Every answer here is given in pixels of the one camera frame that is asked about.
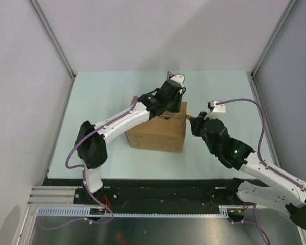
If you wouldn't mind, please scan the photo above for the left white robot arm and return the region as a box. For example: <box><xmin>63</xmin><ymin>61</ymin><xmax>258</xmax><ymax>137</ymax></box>
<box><xmin>74</xmin><ymin>73</ymin><xmax>186</xmax><ymax>204</ymax></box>

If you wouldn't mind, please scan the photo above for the right aluminium frame post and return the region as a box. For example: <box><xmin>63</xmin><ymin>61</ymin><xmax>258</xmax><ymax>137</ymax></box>
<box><xmin>250</xmin><ymin>0</ymin><xmax>301</xmax><ymax>78</ymax></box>

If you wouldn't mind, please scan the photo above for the brown cardboard express box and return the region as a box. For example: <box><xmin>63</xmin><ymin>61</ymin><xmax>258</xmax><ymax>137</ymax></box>
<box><xmin>125</xmin><ymin>102</ymin><xmax>187</xmax><ymax>153</ymax></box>

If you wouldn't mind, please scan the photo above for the grey slotted cable duct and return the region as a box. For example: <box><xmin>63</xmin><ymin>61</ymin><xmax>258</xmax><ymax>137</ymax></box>
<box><xmin>37</xmin><ymin>205</ymin><xmax>241</xmax><ymax>218</ymax></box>

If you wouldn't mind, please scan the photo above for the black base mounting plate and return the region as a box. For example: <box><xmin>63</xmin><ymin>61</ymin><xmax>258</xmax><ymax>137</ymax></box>
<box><xmin>43</xmin><ymin>178</ymin><xmax>247</xmax><ymax>212</ymax></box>

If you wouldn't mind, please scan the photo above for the left aluminium frame post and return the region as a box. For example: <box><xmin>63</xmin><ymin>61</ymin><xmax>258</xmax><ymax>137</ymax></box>
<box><xmin>28</xmin><ymin>0</ymin><xmax>76</xmax><ymax>80</ymax></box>

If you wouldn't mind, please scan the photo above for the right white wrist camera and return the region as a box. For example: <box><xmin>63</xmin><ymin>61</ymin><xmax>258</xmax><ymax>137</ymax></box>
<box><xmin>206</xmin><ymin>100</ymin><xmax>226</xmax><ymax>119</ymax></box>

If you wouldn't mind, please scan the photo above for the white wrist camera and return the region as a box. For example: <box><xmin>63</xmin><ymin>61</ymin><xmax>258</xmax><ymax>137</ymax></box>
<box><xmin>206</xmin><ymin>100</ymin><xmax>226</xmax><ymax>119</ymax></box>
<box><xmin>167</xmin><ymin>71</ymin><xmax>185</xmax><ymax>87</ymax></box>

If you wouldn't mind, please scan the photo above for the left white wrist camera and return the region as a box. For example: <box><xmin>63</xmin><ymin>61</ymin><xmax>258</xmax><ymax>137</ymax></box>
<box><xmin>167</xmin><ymin>71</ymin><xmax>185</xmax><ymax>87</ymax></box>

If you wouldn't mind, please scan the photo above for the aluminium frame post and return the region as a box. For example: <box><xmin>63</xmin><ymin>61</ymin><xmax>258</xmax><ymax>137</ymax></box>
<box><xmin>250</xmin><ymin>0</ymin><xmax>301</xmax><ymax>78</ymax></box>
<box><xmin>28</xmin><ymin>0</ymin><xmax>76</xmax><ymax>80</ymax></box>

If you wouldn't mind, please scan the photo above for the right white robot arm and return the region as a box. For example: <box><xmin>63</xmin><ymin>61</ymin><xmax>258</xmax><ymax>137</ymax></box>
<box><xmin>186</xmin><ymin>112</ymin><xmax>306</xmax><ymax>230</ymax></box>

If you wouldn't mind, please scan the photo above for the yellow utility knife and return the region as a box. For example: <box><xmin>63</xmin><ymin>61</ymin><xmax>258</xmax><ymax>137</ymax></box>
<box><xmin>186</xmin><ymin>115</ymin><xmax>195</xmax><ymax>121</ymax></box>

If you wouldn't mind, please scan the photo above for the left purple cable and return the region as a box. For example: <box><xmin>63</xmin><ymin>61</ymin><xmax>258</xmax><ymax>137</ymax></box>
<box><xmin>37</xmin><ymin>96</ymin><xmax>138</xmax><ymax>230</ymax></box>

